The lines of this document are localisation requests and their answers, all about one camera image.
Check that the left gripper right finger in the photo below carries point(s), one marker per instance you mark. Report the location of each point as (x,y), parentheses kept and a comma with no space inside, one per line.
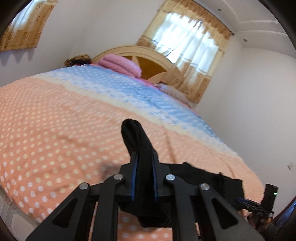
(159,173)

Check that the person's right hand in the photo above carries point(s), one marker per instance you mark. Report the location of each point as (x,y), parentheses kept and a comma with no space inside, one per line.
(258,222)

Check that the side window curtain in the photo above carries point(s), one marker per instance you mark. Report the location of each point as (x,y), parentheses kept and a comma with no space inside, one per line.
(25,30)

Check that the cream wooden headboard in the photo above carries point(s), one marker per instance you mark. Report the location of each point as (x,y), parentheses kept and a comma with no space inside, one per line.
(153,64)

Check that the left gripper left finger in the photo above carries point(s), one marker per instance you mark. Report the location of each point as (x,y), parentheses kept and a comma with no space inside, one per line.
(129,172)

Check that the brown fuzzy object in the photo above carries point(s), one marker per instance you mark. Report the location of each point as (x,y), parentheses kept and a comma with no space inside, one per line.
(78,60)

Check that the folded pink blanket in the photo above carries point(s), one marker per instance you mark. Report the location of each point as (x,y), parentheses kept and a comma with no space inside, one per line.
(120,65)

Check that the black pants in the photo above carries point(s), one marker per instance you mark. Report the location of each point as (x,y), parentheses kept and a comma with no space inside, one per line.
(150,208)

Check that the striped pillow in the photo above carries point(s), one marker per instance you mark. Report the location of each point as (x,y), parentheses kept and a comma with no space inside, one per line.
(174,93)

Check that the beige floral window curtain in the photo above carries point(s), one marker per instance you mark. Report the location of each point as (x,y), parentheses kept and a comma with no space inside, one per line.
(192,39)

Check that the peach blue polka-dot bedspread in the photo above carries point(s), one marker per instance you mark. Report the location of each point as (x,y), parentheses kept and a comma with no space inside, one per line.
(63,127)

